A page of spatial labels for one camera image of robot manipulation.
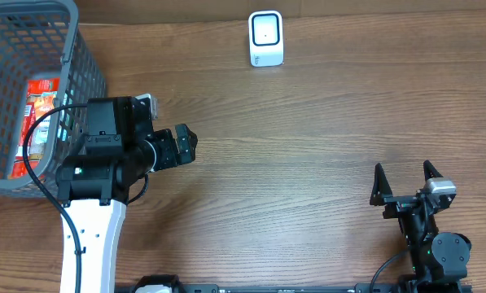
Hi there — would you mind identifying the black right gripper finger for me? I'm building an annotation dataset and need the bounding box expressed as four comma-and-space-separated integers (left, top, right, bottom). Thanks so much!
423, 160, 443, 181
370, 163, 392, 206

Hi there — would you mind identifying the red snack packet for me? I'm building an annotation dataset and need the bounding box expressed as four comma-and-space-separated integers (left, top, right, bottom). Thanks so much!
7, 77, 59, 179

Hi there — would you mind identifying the teal wet wipes pack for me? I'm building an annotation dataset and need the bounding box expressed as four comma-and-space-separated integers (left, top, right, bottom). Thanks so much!
57, 94, 72, 142

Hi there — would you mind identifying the small orange box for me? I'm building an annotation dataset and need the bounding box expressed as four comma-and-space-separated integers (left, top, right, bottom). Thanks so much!
34, 92, 57, 120

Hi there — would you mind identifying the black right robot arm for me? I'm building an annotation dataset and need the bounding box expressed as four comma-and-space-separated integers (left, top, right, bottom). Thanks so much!
368, 160, 472, 292

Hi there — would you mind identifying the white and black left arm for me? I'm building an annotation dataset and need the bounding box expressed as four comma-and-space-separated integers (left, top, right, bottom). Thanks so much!
56, 94, 198, 292

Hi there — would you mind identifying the white barcode scanner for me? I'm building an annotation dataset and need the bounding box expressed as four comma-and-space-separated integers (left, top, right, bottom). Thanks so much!
247, 10, 284, 68

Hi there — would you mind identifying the grey plastic mesh basket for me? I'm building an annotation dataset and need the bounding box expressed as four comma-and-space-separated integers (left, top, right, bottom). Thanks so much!
0, 0, 107, 198

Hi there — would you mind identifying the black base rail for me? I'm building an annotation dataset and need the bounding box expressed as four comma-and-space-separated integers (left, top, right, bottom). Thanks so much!
116, 274, 474, 293

